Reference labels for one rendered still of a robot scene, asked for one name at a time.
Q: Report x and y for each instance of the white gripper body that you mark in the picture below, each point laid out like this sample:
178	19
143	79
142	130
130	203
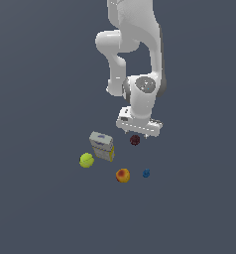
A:
138	123

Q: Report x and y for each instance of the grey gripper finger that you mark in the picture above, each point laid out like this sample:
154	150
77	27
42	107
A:
146	136
125	131

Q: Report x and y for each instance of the small blue object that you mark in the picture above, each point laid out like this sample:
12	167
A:
146	173

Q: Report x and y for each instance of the dark red plum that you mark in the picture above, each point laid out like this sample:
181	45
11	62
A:
134	140

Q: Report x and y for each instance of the grey and yellow box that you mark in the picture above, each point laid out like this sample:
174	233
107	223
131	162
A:
102	146

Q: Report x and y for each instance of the orange peach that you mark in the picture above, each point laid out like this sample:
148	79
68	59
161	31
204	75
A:
122	175

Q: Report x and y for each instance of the yellow-green tennis ball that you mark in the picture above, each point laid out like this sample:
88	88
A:
86	160

